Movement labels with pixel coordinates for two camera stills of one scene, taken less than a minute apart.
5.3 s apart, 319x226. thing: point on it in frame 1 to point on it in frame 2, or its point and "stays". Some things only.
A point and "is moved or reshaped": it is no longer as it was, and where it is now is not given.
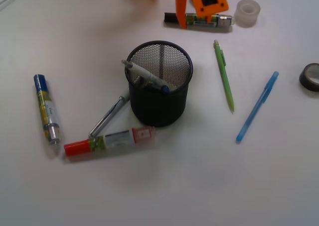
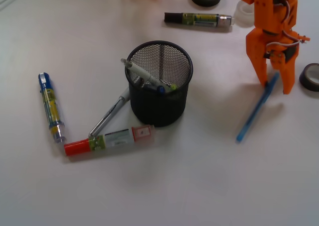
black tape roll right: (306, 81) stays
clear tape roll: (246, 13) stays
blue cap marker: (49, 112) is moved or reshaped
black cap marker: (193, 21) stays
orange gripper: (208, 0) to (275, 10)
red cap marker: (142, 135) stays
